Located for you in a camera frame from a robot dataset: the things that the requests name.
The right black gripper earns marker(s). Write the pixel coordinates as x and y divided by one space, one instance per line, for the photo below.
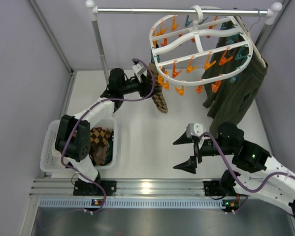
195 151

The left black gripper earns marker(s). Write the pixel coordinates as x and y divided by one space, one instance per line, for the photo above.
142 85

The brown yellow argyle sock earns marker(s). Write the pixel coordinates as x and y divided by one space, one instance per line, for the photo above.
158 97

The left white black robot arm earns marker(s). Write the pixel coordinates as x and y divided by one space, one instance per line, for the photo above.
73 139

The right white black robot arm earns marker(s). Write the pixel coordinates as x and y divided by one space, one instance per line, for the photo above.
251 170

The white round clip hanger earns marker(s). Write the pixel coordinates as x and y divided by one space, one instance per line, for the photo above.
163 42

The pile of socks in basket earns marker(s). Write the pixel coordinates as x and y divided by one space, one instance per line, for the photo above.
101 150

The white trouser hanger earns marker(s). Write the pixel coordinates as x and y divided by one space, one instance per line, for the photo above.
256 52

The olive green hanging trousers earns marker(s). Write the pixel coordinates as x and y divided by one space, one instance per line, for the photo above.
235 95

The white plastic laundry basket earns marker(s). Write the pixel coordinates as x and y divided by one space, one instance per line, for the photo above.
50 159

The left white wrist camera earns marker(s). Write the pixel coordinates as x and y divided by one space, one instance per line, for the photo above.
140 68

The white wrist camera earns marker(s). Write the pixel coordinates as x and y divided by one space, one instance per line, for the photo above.
140 68
193 133

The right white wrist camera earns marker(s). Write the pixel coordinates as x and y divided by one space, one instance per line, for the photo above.
193 133

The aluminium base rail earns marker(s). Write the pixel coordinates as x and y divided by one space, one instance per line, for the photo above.
133 193

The white clothes rack frame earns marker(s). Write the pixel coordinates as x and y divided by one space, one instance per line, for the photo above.
93 10

